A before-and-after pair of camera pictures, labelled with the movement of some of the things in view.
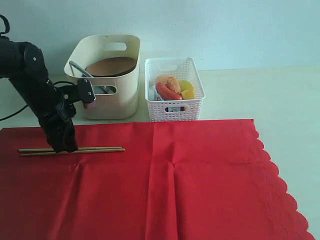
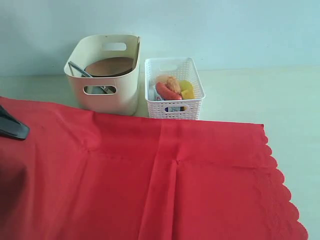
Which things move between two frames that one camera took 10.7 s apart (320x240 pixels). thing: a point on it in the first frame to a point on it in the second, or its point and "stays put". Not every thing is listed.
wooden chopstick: x=41 y=149 to x=137 y=54
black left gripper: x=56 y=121 to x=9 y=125
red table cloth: x=201 y=180 stays put
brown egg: x=162 y=78 stays put
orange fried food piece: x=173 y=84 stays put
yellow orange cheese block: x=188 y=94 stays put
